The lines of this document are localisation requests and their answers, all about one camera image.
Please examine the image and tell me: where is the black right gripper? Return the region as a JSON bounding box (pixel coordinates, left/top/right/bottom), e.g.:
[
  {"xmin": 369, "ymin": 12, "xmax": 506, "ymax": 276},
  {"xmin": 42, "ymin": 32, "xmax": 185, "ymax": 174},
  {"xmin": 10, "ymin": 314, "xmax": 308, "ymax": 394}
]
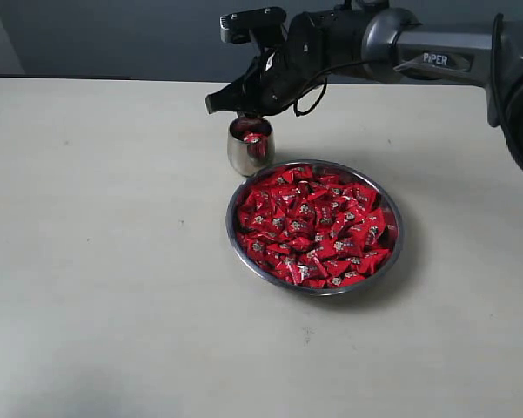
[{"xmin": 205, "ymin": 44, "xmax": 325, "ymax": 119}]

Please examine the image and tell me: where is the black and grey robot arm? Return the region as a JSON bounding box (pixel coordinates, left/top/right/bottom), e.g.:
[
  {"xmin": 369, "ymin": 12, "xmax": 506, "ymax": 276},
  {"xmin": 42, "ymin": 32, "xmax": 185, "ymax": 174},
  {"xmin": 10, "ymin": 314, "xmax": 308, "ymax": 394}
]
[{"xmin": 205, "ymin": 1, "xmax": 523, "ymax": 171}]

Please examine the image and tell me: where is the stainless steel cup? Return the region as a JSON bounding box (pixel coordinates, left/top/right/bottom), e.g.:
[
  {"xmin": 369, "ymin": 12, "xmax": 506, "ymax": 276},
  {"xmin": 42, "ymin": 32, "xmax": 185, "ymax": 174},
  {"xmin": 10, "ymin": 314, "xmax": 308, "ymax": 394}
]
[{"xmin": 227, "ymin": 118, "xmax": 275, "ymax": 177}]

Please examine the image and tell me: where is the round stainless steel plate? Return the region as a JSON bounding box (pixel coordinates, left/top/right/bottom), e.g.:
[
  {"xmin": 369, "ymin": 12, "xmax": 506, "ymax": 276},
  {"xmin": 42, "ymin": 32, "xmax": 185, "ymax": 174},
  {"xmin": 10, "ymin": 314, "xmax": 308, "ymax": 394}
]
[{"xmin": 225, "ymin": 158, "xmax": 405, "ymax": 297}]

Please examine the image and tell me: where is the red wrapped candy pile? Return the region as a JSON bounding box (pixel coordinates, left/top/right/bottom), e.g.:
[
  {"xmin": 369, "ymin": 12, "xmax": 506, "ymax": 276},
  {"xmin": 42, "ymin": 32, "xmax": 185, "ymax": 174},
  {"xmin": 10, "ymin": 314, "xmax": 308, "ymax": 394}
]
[{"xmin": 235, "ymin": 164, "xmax": 397, "ymax": 289}]

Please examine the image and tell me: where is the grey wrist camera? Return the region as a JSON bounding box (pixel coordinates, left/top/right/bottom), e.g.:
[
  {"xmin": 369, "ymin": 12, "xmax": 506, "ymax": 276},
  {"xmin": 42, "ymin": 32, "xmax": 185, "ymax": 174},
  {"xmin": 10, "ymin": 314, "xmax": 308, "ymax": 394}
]
[{"xmin": 219, "ymin": 6, "xmax": 287, "ymax": 48}]

